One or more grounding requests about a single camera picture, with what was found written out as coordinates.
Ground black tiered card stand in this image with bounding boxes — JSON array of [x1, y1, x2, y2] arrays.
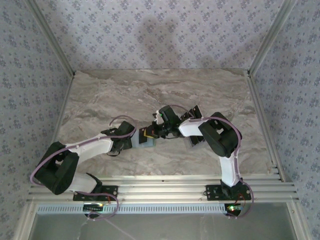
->
[[181, 105, 206, 149]]

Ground aluminium side rail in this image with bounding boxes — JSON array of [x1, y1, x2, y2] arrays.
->
[[47, 72, 77, 156], [246, 70, 286, 183]]

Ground grey slotted cable duct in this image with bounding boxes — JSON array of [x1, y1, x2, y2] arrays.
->
[[36, 202, 227, 215]]

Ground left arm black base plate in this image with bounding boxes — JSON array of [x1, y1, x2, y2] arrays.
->
[[72, 185, 119, 202]]

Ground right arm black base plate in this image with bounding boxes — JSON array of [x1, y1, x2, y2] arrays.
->
[[205, 184, 252, 201]]

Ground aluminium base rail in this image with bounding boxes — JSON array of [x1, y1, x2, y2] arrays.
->
[[26, 174, 300, 203]]

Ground aluminium frame post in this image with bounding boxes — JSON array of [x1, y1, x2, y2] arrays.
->
[[24, 0, 76, 76], [248, 0, 298, 76]]

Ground blue grey card holder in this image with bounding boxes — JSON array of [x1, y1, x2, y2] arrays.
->
[[131, 128, 157, 150]]

